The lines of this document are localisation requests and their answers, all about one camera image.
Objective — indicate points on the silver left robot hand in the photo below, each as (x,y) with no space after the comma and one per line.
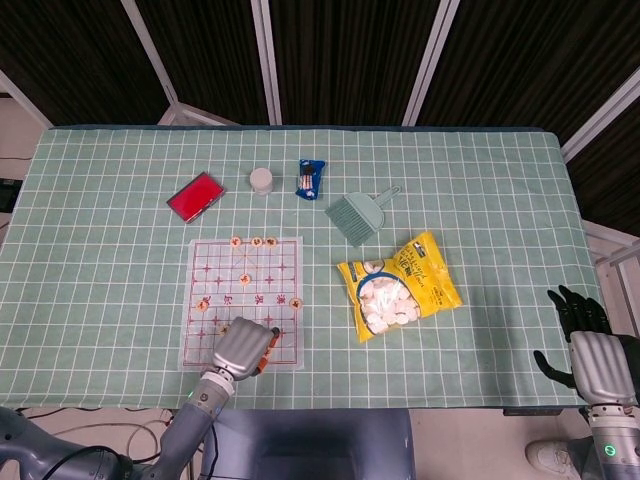
(242,347)

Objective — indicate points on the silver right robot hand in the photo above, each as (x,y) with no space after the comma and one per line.
(597,360)

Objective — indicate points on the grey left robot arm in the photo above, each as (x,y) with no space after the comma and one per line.
(195,420)

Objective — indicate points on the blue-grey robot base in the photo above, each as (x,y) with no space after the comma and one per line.
(310,445)

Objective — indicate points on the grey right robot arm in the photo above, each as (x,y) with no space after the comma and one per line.
(612,440)

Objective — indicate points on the wooden chess piece black character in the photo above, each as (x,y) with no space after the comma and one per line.
(270,242)
(296,303)
(221,328)
(256,242)

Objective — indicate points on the wooden chess piece red character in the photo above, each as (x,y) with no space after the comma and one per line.
(245,280)
(236,242)
(202,304)

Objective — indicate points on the translucent chess board sheet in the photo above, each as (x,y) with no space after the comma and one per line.
(280,280)

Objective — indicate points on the green hand brush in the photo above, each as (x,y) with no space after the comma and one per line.
(347,220)

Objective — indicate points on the white shoe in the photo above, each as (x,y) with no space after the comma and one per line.
(550,456)

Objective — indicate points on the green checked tablecloth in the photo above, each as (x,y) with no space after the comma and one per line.
(475,360)

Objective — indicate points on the red ink pad case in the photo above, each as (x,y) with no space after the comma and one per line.
(196,196)

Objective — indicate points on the yellow marshmallow bag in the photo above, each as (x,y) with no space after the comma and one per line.
(395,295)

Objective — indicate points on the small white lidded jar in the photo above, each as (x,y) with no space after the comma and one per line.
(262,180)

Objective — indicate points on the blue cookie snack packet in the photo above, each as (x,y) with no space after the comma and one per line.
(309,180)

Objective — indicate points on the green plastic dustpan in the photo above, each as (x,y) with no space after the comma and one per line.
(370,210)

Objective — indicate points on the white frame post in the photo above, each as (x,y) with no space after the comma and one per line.
(22,97)
(430,60)
(267,60)
(152,50)
(600,117)

